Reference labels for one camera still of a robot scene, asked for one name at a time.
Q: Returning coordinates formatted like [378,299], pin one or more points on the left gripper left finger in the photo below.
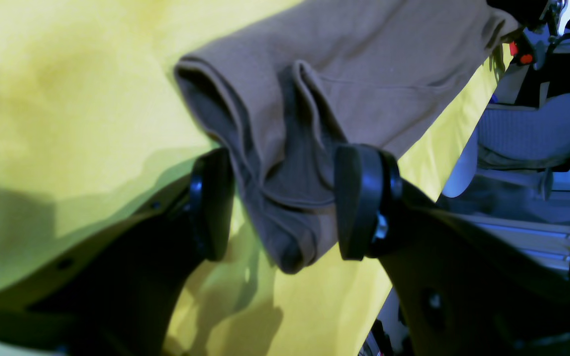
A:
[114,293]

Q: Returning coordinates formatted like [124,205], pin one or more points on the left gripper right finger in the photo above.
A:
[462,291]

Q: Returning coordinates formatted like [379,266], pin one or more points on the brown T-shirt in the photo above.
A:
[283,93]

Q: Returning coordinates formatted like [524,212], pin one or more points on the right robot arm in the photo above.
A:
[546,63]

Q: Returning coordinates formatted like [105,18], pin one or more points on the yellow table cloth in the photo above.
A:
[93,124]

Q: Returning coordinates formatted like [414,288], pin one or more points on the aluminium frame rail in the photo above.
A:
[548,244]

